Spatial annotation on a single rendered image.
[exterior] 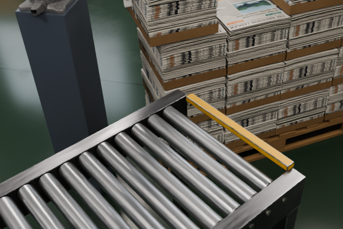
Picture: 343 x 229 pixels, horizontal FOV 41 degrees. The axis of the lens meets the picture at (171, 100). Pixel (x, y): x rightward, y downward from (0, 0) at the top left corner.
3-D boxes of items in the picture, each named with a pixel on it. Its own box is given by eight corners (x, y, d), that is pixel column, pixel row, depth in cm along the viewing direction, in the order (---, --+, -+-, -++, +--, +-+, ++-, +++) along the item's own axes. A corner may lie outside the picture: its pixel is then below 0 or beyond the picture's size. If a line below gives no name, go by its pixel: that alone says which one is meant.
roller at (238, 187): (146, 112, 148) (142, 126, 150) (253, 197, 119) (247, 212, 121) (157, 111, 152) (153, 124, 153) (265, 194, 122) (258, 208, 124)
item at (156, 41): (138, 28, 186) (137, 19, 183) (203, 15, 193) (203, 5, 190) (149, 47, 174) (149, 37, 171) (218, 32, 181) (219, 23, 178)
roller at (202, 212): (109, 136, 142) (114, 146, 146) (213, 233, 113) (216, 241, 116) (121, 127, 143) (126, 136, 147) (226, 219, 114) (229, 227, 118)
